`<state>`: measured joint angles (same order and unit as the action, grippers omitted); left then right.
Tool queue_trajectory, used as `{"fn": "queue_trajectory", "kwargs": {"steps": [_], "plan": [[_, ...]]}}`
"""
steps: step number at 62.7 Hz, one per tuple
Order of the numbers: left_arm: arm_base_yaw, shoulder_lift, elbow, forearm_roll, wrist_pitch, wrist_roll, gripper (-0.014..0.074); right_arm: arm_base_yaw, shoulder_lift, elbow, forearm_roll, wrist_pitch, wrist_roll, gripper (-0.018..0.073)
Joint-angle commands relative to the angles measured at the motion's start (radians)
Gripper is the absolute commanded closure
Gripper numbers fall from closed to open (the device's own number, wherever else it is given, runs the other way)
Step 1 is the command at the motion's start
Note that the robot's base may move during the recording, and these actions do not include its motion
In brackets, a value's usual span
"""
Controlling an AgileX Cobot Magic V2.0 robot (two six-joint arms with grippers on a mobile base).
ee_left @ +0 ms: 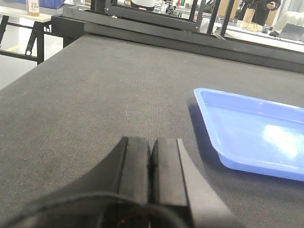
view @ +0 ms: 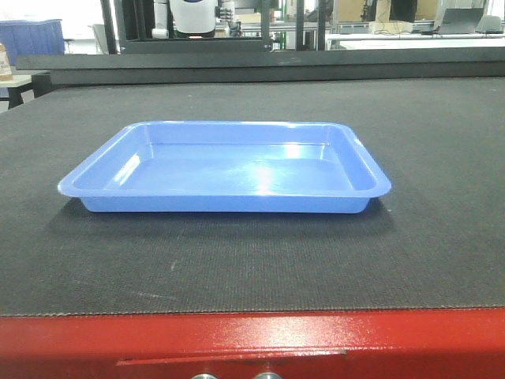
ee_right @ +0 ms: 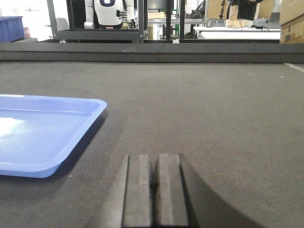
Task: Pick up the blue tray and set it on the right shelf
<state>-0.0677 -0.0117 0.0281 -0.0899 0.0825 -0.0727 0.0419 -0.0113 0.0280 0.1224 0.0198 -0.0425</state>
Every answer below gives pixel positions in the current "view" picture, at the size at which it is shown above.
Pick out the silver knob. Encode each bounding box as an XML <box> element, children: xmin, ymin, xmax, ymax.
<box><xmin>191</xmin><ymin>373</ymin><xmax>218</xmax><ymax>379</ymax></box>
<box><xmin>254</xmin><ymin>372</ymin><xmax>282</xmax><ymax>379</ymax></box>

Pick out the black rail bar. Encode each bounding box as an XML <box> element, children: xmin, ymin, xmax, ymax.
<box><xmin>17</xmin><ymin>47</ymin><xmax>504</xmax><ymax>86</ymax></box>

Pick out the red metal cart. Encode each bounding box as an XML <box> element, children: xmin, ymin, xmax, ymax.
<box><xmin>1</xmin><ymin>308</ymin><xmax>504</xmax><ymax>378</ymax></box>

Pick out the blue plastic tray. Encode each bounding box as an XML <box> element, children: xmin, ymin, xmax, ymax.
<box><xmin>58</xmin><ymin>121</ymin><xmax>391</xmax><ymax>214</ymax></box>

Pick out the black woven table mat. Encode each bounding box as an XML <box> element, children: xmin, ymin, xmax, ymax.
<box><xmin>1</xmin><ymin>77</ymin><xmax>504</xmax><ymax>316</ymax></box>

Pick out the white humanoid robot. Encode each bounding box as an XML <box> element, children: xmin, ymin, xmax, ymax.
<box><xmin>151</xmin><ymin>0</ymin><xmax>242</xmax><ymax>39</ymax></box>

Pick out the right silver knob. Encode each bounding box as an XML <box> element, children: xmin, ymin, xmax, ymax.
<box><xmin>254</xmin><ymin>372</ymin><xmax>282</xmax><ymax>379</ymax></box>

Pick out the left silver knob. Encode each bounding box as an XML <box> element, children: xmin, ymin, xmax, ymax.
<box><xmin>191</xmin><ymin>373</ymin><xmax>218</xmax><ymax>379</ymax></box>

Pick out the white background table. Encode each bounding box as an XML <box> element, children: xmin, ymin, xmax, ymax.
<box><xmin>326</xmin><ymin>33</ymin><xmax>504</xmax><ymax>51</ymax></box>

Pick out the black metal frame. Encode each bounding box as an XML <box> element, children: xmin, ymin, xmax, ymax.
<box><xmin>100</xmin><ymin>1</ymin><xmax>327</xmax><ymax>54</ymax></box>

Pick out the cardboard box with label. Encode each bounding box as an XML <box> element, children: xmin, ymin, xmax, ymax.
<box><xmin>0</xmin><ymin>43</ymin><xmax>13</xmax><ymax>81</ymax></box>

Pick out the blue storage bin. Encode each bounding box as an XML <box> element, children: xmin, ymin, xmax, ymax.
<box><xmin>1</xmin><ymin>19</ymin><xmax>65</xmax><ymax>66</ymax></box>

